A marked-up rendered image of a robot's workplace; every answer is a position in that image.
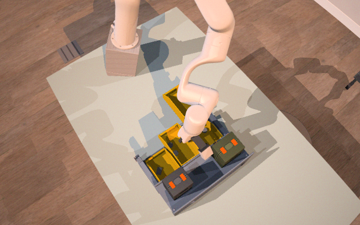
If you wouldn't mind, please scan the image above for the dark grey tool case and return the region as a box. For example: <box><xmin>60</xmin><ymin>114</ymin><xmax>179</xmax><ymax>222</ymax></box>
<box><xmin>162</xmin><ymin>166</ymin><xmax>194</xmax><ymax>201</ymax></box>

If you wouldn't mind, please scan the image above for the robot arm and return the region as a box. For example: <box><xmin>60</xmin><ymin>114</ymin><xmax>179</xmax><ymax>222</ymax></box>
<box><xmin>111</xmin><ymin>0</ymin><xmax>235</xmax><ymax>160</ymax></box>

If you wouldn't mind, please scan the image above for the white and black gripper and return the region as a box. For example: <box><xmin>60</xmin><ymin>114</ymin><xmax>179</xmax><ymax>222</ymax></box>
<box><xmin>177</xmin><ymin>126</ymin><xmax>192</xmax><ymax>143</ymax></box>

